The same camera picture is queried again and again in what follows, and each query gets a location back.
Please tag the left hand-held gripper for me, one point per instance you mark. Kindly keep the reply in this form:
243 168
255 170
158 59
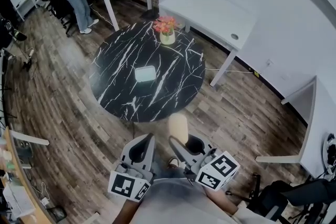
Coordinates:
120 186

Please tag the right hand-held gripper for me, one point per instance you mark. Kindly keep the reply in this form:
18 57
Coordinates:
218 173

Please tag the white square container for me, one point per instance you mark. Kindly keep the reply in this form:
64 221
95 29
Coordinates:
144 74

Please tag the person's right forearm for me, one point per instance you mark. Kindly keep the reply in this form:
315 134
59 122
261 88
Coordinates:
220 202

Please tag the person's left forearm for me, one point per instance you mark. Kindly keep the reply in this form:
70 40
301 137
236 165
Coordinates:
124 213

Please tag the person's grey shirt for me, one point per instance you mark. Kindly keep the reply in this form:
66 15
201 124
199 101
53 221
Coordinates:
173 204

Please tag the black marble round table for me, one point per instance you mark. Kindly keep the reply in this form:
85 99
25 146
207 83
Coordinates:
118 65

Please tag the black mesh office chair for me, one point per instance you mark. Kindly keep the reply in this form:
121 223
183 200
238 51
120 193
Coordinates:
273 196

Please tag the dark round bin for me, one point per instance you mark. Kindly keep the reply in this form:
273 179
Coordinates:
57 214

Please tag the white power adapter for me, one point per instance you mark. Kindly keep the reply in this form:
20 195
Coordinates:
45 202

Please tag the white pot with red flowers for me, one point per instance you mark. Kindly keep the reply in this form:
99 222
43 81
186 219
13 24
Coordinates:
167 36

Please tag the wooden desk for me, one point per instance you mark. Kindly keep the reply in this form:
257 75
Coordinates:
34 207

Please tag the round desk grommet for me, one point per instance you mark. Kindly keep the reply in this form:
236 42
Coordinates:
234 36

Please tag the white perforated box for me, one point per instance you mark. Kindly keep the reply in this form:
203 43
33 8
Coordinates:
18 202

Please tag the white desk with side panel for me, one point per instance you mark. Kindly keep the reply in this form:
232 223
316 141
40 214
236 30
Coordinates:
323 133

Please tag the white desk with grommet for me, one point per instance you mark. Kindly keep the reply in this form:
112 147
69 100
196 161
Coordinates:
207 10

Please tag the black floor stand base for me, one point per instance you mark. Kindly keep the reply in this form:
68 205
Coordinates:
149 14

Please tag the white power strip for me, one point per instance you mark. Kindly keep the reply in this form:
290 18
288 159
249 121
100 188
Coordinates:
31 52

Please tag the black swivel chair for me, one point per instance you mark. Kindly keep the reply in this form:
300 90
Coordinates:
59 5

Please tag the white low shelf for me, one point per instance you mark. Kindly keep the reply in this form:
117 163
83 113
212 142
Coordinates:
25 6

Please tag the white wall socket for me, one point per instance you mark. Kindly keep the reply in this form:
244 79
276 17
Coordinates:
269 62

